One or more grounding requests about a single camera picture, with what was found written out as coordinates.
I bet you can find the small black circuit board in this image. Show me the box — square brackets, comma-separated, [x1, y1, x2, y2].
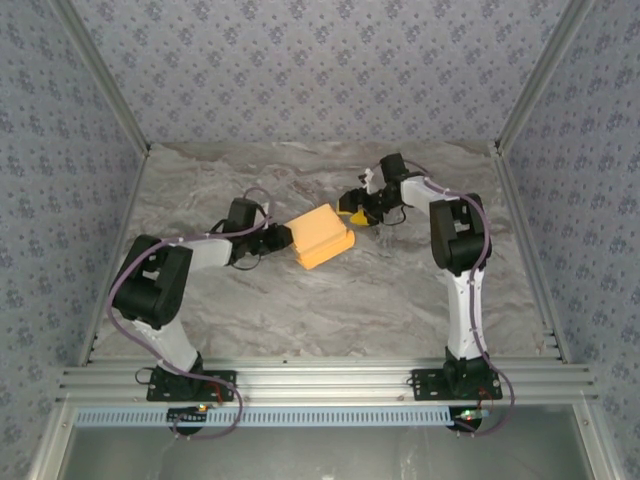
[446, 405, 494, 435]
[167, 405, 211, 435]

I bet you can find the grey slotted cable duct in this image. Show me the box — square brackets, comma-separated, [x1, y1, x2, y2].
[74, 405, 464, 429]

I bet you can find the yellow paper box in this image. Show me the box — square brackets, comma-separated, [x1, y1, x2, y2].
[288, 201, 357, 272]

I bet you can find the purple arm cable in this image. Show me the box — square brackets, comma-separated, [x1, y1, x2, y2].
[105, 187, 276, 441]
[399, 159, 516, 437]

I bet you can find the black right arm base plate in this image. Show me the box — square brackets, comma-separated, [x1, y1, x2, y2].
[410, 368, 504, 403]

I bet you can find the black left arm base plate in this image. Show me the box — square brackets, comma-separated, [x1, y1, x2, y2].
[146, 368, 237, 403]

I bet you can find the aluminium side rail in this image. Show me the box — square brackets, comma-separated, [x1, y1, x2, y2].
[492, 144, 571, 364]
[77, 144, 151, 369]

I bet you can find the aluminium frame cross rail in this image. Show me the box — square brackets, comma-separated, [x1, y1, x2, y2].
[55, 357, 599, 404]

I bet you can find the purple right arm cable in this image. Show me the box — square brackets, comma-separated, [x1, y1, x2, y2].
[399, 159, 516, 437]

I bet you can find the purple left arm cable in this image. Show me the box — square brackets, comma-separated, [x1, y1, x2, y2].
[105, 187, 276, 441]

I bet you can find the grey metal sheet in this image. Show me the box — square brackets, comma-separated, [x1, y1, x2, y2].
[29, 402, 624, 480]

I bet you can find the aluminium corner post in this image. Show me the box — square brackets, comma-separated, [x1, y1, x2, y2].
[49, 0, 152, 157]
[492, 0, 599, 157]

